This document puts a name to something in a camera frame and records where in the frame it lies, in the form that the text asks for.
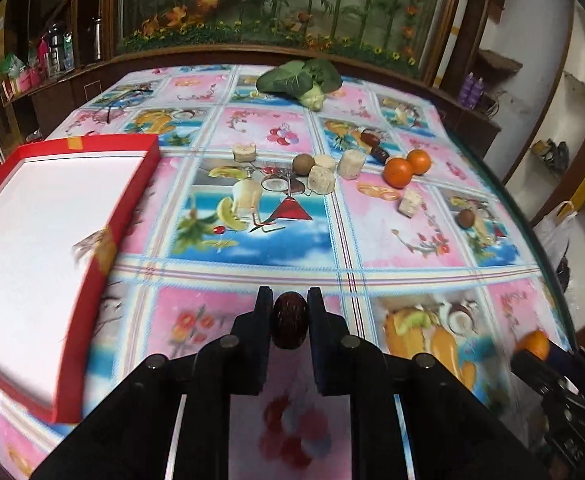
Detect orange mandarin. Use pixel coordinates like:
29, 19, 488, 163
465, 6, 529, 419
382, 157, 414, 188
515, 330, 550, 361
406, 148, 432, 176

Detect brown kiwi fruit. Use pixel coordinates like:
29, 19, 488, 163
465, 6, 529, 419
292, 153, 315, 177
456, 208, 475, 230

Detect white plastic bag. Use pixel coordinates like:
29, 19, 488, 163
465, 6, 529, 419
534, 200, 577, 273

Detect fruit-print plastic tablecloth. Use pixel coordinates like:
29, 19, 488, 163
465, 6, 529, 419
0, 65, 568, 479

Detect red box lid tray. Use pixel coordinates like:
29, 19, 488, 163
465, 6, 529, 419
0, 133, 161, 424

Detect green bok choy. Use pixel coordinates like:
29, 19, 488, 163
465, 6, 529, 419
256, 58, 342, 112

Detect purple bottle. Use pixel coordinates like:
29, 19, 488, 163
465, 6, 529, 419
458, 72, 475, 106
467, 77, 484, 110

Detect steel thermos flask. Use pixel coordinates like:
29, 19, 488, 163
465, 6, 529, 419
91, 16, 102, 62

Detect black cord on table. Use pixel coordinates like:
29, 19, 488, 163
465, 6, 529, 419
89, 84, 154, 123

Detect flower garden wall mural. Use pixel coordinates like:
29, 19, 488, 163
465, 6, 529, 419
116, 0, 449, 77

